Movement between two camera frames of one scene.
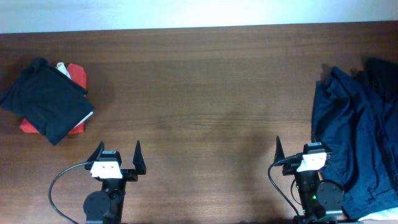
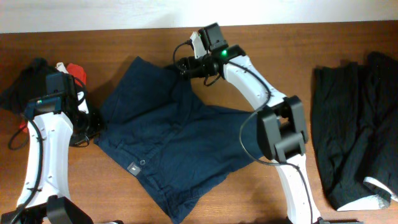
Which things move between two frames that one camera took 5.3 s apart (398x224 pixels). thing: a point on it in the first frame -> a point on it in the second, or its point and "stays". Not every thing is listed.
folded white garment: (62, 68) stays
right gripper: (290, 168) -> (194, 69)
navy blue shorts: (355, 123) -> (183, 152)
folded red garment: (78, 76) stays
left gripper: (137, 161) -> (98, 120)
